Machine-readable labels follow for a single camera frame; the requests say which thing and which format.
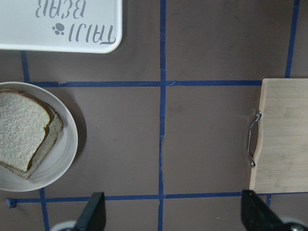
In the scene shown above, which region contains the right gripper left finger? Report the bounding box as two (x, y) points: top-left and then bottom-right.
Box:
(75, 192), (106, 231)

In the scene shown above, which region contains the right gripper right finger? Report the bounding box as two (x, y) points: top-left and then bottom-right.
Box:
(241, 190), (284, 231)

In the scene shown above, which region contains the brown paper table cover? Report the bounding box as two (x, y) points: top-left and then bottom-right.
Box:
(0, 0), (308, 231)

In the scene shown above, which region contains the cream rectangular tray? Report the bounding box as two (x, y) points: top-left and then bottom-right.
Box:
(0, 0), (123, 53)

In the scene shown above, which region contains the white round plate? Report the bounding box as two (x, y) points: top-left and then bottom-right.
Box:
(0, 82), (78, 192)

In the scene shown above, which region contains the bread slice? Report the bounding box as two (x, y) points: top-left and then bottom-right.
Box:
(1, 105), (64, 179)
(0, 89), (54, 172)

